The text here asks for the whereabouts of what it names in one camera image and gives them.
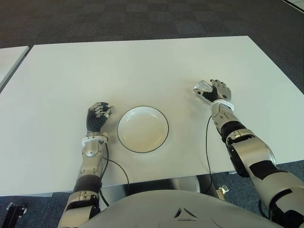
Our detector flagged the dark table leg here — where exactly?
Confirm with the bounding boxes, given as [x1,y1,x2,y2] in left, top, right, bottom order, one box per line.
[199,174,218,197]

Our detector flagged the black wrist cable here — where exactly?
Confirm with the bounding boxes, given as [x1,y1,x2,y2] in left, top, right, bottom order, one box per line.
[98,139,130,207]
[205,115,215,189]

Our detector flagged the clear plastic water bottle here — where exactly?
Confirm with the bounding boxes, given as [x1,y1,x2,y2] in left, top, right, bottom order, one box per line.
[193,80,213,103]

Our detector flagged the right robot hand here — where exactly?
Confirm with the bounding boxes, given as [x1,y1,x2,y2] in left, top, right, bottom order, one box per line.
[201,79,232,104]

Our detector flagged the grey robot torso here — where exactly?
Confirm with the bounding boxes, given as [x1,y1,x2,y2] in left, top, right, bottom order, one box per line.
[78,189,276,228]

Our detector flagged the black wheeled stand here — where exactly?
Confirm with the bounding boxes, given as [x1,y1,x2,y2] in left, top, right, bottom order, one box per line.
[6,202,28,228]

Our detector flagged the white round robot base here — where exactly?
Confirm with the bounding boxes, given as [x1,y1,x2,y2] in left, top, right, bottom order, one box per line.
[171,176,201,193]

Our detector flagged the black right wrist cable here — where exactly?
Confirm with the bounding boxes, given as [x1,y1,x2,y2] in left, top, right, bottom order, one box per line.
[205,115,215,189]

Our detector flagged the metal table foot bracket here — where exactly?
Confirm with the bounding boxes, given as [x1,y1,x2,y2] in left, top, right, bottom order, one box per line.
[214,186,230,199]

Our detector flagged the white plate black rim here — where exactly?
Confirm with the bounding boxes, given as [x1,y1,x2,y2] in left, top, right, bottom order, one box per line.
[117,105,170,153]

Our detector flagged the white furniture edge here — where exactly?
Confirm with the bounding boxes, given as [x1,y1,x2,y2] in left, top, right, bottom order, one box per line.
[284,0,304,10]

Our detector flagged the white side table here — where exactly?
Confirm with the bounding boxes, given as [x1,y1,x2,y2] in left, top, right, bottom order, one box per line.
[0,45,30,92]

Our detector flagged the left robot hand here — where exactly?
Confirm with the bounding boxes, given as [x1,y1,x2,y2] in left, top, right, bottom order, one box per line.
[85,101,115,133]

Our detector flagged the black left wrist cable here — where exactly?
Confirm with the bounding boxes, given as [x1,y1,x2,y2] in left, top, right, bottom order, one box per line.
[98,139,130,207]

